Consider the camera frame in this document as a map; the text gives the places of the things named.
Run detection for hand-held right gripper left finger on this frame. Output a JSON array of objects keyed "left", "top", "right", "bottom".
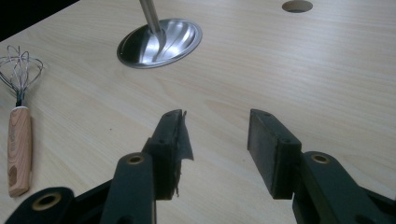
[{"left": 141, "top": 108, "right": 194, "bottom": 201}]

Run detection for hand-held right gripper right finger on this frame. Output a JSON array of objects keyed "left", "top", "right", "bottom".
[{"left": 247, "top": 108, "right": 303, "bottom": 201}]

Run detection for wire whisk with wooden handle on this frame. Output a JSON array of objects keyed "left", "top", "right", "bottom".
[{"left": 0, "top": 45, "right": 45, "bottom": 198}]

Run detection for round metal stand base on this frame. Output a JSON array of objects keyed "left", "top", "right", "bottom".
[{"left": 116, "top": 18, "right": 204, "bottom": 70}]

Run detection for metal stand pole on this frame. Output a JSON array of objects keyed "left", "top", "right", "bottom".
[{"left": 138, "top": 0, "right": 163, "bottom": 35}]

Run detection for round cable hole in table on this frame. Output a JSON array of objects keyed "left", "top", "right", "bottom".
[{"left": 281, "top": 0, "right": 314, "bottom": 14}]

